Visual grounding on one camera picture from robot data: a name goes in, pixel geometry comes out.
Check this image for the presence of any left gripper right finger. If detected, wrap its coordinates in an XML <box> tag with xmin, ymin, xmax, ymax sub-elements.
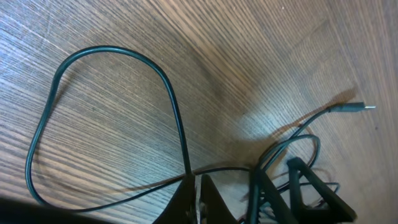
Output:
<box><xmin>200</xmin><ymin>175</ymin><xmax>238</xmax><ymax>224</ymax></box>

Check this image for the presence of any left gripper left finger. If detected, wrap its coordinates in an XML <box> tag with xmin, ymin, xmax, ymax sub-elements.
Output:
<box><xmin>154</xmin><ymin>174</ymin><xmax>197</xmax><ymax>224</ymax></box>

